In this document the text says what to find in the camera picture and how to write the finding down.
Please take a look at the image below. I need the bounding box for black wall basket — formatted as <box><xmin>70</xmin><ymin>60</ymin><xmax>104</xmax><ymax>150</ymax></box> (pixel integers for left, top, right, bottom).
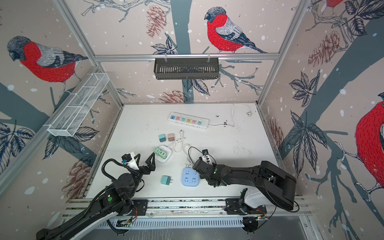
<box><xmin>154</xmin><ymin>58</ymin><xmax>220</xmax><ymax>80</ymax></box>

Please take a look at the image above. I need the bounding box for white coiled socket cable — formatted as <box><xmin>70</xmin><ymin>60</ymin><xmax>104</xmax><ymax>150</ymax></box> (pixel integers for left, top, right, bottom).
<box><xmin>167</xmin><ymin>129</ymin><xmax>199</xmax><ymax>169</ymax></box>

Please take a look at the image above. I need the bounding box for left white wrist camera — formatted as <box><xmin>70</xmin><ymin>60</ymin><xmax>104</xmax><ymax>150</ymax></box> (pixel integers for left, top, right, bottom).
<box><xmin>122</xmin><ymin>152</ymin><xmax>139</xmax><ymax>171</ymax></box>

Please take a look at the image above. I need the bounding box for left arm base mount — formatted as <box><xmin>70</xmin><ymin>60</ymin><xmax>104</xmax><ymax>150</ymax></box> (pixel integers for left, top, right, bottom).
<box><xmin>119</xmin><ymin>199</ymin><xmax>149</xmax><ymax>217</ymax></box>

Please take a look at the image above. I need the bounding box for white square socket cube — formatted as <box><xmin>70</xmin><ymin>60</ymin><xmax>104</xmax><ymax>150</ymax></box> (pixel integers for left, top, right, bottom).
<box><xmin>154</xmin><ymin>145</ymin><xmax>173</xmax><ymax>163</ymax></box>

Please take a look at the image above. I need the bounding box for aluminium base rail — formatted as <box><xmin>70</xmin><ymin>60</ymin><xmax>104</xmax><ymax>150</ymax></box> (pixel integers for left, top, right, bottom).
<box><xmin>62</xmin><ymin>196</ymin><xmax>310</xmax><ymax>220</ymax></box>

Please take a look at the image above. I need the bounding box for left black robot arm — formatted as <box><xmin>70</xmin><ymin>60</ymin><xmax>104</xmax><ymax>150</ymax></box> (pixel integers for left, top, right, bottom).
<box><xmin>36</xmin><ymin>153</ymin><xmax>156</xmax><ymax>240</ymax></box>

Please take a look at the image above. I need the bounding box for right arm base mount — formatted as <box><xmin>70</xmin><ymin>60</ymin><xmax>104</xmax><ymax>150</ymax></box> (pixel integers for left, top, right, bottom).
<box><xmin>224</xmin><ymin>188</ymin><xmax>267</xmax><ymax>216</ymax></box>

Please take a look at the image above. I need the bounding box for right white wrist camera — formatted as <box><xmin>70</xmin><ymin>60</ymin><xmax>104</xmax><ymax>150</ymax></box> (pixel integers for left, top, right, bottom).
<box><xmin>202</xmin><ymin>149</ymin><xmax>213</xmax><ymax>166</ymax></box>

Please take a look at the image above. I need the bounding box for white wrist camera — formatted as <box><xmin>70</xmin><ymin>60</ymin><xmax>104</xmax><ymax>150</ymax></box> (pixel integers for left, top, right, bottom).
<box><xmin>202</xmin><ymin>149</ymin><xmax>213</xmax><ymax>166</ymax></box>
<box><xmin>122</xmin><ymin>152</ymin><xmax>139</xmax><ymax>171</ymax></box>

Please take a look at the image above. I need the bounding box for light green charger plug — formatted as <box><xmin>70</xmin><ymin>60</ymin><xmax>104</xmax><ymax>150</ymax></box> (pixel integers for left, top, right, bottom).
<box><xmin>159</xmin><ymin>151</ymin><xmax>168</xmax><ymax>159</ymax></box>

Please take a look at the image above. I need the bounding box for long white power strip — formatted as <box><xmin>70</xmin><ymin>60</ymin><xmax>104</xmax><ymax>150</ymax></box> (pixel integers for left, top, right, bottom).
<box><xmin>168</xmin><ymin>112</ymin><xmax>209</xmax><ymax>129</ymax></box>

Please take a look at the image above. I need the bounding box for white power strip cable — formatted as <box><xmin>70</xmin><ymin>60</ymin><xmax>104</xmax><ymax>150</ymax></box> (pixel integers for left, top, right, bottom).
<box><xmin>208</xmin><ymin>103</ymin><xmax>250</xmax><ymax>128</ymax></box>

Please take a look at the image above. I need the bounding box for teal charger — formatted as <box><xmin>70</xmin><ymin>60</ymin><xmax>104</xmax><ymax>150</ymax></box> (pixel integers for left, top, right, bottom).
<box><xmin>159</xmin><ymin>134</ymin><xmax>167</xmax><ymax>143</ymax></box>
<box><xmin>161</xmin><ymin>176</ymin><xmax>173</xmax><ymax>186</ymax></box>

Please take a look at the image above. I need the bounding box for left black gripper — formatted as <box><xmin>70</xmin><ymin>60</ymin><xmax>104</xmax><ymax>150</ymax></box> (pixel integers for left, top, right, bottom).
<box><xmin>127</xmin><ymin>152</ymin><xmax>155</xmax><ymax>198</ymax></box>

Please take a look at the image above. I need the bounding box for pink charger plug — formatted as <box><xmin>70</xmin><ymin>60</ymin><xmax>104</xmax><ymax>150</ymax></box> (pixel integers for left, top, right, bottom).
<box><xmin>168</xmin><ymin>134</ymin><xmax>175</xmax><ymax>142</ymax></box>

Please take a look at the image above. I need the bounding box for white wire mesh basket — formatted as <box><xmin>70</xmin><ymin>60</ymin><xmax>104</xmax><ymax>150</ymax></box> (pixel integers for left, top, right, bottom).
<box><xmin>48</xmin><ymin>73</ymin><xmax>110</xmax><ymax>137</ymax></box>

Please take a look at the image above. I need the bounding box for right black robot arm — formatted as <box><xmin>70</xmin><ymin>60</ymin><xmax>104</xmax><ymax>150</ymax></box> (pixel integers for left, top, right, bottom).
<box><xmin>193</xmin><ymin>159</ymin><xmax>297</xmax><ymax>212</ymax></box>

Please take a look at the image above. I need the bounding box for blue square socket cube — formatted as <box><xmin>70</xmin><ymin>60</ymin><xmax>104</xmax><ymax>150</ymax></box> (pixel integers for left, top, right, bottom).
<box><xmin>181</xmin><ymin>167</ymin><xmax>200</xmax><ymax>187</ymax></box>

